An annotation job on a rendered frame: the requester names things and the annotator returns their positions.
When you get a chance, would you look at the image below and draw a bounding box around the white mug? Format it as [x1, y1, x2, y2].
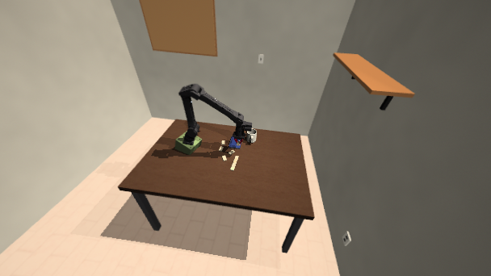
[246, 128, 257, 143]

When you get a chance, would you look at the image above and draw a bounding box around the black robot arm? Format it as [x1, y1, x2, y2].
[178, 84, 252, 145]

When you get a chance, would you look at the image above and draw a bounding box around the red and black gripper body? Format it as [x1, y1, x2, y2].
[233, 130, 246, 140]

